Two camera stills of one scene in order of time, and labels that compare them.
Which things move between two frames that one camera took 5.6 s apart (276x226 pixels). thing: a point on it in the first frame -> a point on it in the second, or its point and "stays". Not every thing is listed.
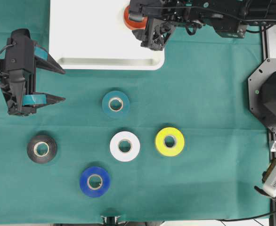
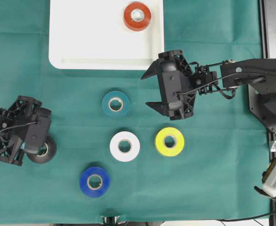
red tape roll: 133,25 stays
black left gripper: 19,84 -> 26,129
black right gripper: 163,16 -> 176,87
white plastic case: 93,35 stays
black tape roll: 42,149 stays
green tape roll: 116,104 stays
